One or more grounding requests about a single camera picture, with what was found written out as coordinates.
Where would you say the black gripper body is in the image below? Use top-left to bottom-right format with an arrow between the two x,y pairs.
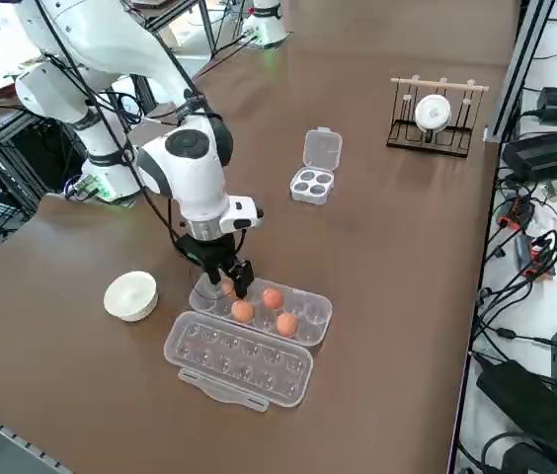
177,236 -> 238,273

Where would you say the transparent twelve-slot egg tray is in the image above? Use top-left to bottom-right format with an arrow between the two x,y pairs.
163,266 -> 335,414

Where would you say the clear four-slot egg tray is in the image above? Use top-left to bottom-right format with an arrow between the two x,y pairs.
288,126 -> 345,207

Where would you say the cream white bowl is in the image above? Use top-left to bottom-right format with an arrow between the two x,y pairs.
103,270 -> 160,323

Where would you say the red black connector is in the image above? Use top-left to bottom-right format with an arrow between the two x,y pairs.
519,231 -> 557,280
498,195 -> 536,229

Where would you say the large black power adapter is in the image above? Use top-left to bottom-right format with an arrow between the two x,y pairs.
475,358 -> 557,458

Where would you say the ridged black power adapter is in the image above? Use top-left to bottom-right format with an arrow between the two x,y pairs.
502,123 -> 557,183

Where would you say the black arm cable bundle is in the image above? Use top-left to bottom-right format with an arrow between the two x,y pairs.
31,0 -> 225,277

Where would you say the aluminium rail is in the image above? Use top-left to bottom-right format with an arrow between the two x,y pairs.
0,399 -> 70,474

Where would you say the black wire cup rack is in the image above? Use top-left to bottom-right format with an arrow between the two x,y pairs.
385,76 -> 491,160

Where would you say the aluminium frame post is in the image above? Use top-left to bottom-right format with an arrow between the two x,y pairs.
486,0 -> 556,143

